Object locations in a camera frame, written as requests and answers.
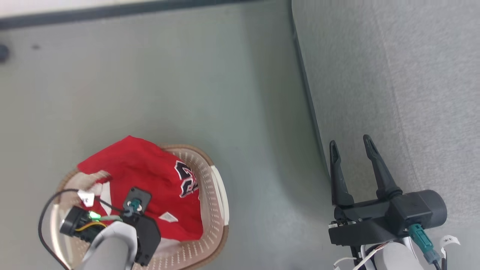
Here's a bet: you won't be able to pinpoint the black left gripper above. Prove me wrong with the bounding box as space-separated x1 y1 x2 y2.
59 187 162 267

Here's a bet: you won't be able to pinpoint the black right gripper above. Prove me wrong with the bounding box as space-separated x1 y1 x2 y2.
328 135 448 246

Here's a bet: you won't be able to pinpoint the red basketball jersey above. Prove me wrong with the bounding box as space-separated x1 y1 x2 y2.
77 135 204 242

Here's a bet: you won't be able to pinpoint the beige perforated laundry basket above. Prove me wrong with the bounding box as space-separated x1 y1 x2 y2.
50 144 230 270

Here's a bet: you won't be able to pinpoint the grey fabric sofa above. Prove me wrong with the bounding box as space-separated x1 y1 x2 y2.
291 0 480 270

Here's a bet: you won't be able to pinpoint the black baseboard strip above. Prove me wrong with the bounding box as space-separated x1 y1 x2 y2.
0 0 263 31

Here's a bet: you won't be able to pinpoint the teal plug left gripper cable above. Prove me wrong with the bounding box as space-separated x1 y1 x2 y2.
123 198 142 218

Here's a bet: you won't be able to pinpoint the teal plug gripper cable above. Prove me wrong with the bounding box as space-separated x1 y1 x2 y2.
408 223 442 270
123 198 142 218

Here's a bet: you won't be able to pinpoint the white left cable tag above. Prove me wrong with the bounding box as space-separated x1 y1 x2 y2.
77 190 95 207

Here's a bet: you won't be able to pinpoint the white cable tag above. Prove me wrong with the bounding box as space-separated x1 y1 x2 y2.
440 235 461 248
77 190 95 207

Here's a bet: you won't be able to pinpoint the white right arm wires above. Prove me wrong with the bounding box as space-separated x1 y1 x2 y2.
333 242 391 270

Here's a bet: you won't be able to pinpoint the teal plug right gripper cable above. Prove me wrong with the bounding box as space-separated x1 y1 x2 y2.
408 223 442 270

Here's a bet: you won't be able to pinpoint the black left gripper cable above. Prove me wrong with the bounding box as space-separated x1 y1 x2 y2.
37 189 125 270

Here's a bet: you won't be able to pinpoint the white right cable tag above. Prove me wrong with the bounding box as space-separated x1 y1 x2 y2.
440 235 461 248

